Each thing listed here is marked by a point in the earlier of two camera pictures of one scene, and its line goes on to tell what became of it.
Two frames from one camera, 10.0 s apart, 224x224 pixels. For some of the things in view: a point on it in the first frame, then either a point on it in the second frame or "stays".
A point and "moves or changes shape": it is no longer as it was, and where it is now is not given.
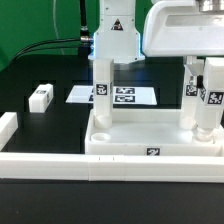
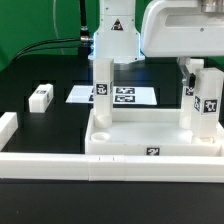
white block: [209, 113] moves or changes shape
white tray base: [147, 132] stays
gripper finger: [195, 67] to [187, 76]
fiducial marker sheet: [138, 95] stays
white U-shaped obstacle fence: [102, 167] stays
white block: [41, 98] stays
